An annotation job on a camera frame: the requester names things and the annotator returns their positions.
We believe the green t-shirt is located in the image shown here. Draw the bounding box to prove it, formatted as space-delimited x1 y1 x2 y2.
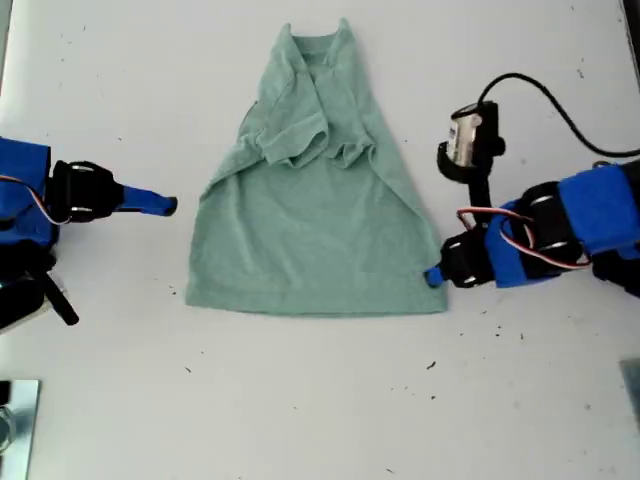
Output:
184 17 450 317

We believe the shiny steel plate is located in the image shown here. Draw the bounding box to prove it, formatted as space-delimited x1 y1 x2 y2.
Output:
0 378 42 480

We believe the red white servo wire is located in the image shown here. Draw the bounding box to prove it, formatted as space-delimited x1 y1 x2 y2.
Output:
457 207 595 272
0 174 70 226

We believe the black camera stalk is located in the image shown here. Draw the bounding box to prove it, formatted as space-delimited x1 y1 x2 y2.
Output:
436 99 506 236
42 269 81 326

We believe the silver camera box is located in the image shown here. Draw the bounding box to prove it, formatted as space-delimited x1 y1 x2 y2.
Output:
446 102 485 166

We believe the black camera box, white label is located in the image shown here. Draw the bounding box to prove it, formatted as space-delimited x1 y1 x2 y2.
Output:
0 282 52 332

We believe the black camera cable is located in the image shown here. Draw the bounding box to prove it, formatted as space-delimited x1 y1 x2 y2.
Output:
479 73 640 159

